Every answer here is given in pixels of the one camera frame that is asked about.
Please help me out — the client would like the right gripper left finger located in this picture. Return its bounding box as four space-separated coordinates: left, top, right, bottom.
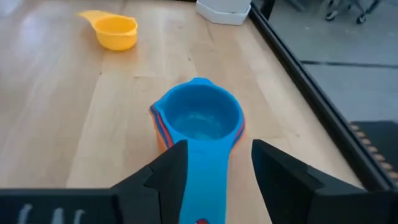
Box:
111 139 189 224

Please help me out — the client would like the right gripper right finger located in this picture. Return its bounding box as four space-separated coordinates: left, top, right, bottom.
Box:
251 139 368 224

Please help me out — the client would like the orange measuring cup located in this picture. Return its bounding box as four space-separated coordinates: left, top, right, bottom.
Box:
148 104 247 156

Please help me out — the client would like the light blue measuring cup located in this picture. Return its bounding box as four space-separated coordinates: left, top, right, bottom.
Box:
154 77 245 224

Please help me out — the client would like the yellow measuring cup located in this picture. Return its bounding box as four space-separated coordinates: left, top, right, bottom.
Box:
76 9 139 52

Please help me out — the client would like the black hazard-striped floor mat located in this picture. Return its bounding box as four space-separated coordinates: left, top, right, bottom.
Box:
349 120 398 187

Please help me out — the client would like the white hexagonal plant pot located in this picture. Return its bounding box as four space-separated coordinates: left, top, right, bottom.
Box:
195 0 252 27

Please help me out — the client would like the black caster wheeled base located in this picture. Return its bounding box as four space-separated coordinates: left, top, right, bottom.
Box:
325 0 382 25

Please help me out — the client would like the black aluminium table frame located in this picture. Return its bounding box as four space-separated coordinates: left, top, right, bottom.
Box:
248 0 398 191

